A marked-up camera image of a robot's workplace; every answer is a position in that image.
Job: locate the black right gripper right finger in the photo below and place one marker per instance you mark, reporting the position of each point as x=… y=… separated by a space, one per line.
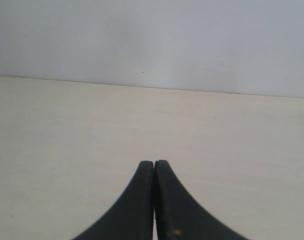
x=179 y=216

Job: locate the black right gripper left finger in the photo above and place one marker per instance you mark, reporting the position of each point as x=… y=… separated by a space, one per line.
x=132 y=215

